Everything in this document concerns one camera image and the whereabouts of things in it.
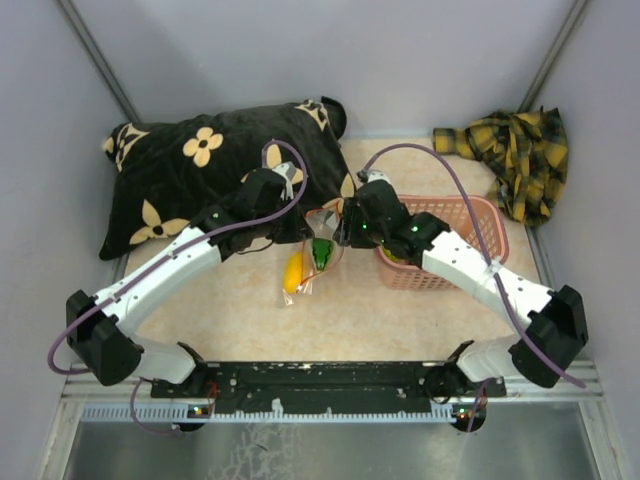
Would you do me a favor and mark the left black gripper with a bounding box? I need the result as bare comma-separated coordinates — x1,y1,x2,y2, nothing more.
254,191,315,244

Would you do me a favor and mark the clear zip top bag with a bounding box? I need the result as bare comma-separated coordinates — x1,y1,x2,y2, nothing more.
282,206,344,306

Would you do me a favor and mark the watermelon slice toy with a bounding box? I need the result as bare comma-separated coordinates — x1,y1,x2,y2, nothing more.
311,237,334,272

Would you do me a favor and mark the green bumpy toy fruit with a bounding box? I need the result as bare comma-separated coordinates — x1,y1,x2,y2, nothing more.
382,248,403,264

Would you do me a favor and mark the yellow toy mango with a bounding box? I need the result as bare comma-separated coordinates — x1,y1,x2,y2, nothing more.
283,252,304,294

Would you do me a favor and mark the pink plastic basket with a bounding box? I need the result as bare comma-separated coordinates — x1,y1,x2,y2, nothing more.
375,195,509,291

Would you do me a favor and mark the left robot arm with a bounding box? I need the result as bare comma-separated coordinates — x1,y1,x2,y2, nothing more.
67,163,311,397

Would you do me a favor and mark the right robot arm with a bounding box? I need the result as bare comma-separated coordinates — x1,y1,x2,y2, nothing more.
334,179,588,396

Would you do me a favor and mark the black floral pillow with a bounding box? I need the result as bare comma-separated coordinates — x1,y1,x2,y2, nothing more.
99,97,355,261

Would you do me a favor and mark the yellow plaid cloth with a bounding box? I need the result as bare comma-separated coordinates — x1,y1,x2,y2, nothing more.
432,108,569,226

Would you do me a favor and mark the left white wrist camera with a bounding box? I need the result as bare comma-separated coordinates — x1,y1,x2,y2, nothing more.
271,162,304,200

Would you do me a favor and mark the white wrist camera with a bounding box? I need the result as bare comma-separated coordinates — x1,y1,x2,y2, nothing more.
357,169,392,185
271,162,304,200

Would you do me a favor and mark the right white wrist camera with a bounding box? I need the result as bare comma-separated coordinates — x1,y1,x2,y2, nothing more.
357,169,392,185

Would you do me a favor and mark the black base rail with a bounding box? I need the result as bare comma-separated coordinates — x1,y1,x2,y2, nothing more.
151,361,480,415

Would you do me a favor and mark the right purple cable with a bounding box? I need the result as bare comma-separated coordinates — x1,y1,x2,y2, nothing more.
362,143,587,434

